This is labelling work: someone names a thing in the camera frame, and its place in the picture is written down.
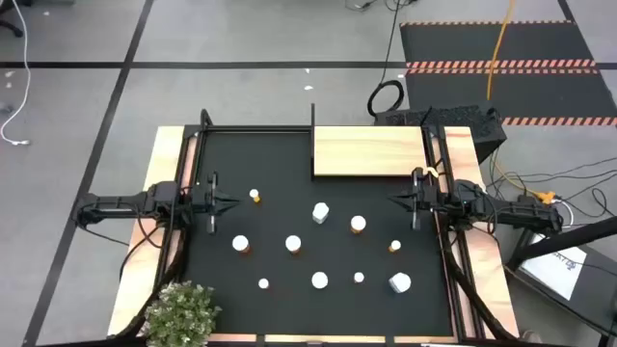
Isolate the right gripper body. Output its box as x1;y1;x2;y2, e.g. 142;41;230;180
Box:
412;167;440;231

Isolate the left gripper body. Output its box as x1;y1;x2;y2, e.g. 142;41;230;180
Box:
190;172;218;235

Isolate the white medicine bottle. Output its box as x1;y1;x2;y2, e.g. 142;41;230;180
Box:
388;272;413;295
311;201;331;226

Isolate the light wooden shelf board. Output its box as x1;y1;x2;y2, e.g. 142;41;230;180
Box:
313;125;429;177

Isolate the black perforated box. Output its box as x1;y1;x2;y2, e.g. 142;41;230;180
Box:
373;104;508;165

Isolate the green potted plant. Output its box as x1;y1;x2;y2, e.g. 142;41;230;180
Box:
142;280;223;347

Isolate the black table mat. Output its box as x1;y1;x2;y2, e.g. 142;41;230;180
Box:
185;130;455;338

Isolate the white printed sign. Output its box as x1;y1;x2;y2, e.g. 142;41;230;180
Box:
519;230;588;301

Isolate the black stand bar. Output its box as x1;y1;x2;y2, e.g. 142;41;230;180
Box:
505;215;617;271

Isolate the black hazard-striped floor mat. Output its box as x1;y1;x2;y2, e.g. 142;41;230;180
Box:
398;20;617;127

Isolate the black office chair base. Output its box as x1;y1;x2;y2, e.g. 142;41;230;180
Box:
0;0;35;39

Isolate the black table frame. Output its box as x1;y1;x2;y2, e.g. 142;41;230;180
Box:
108;106;522;347

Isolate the coiled black floor cable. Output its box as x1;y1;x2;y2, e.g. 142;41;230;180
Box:
365;0;407;119

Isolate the yellow hanging cable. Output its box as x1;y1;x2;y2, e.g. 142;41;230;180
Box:
485;0;517;101

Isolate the white floor cable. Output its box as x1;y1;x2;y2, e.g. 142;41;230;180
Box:
0;0;33;147

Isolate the dark floor base plate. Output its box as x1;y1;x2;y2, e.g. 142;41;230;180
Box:
508;230;617;338

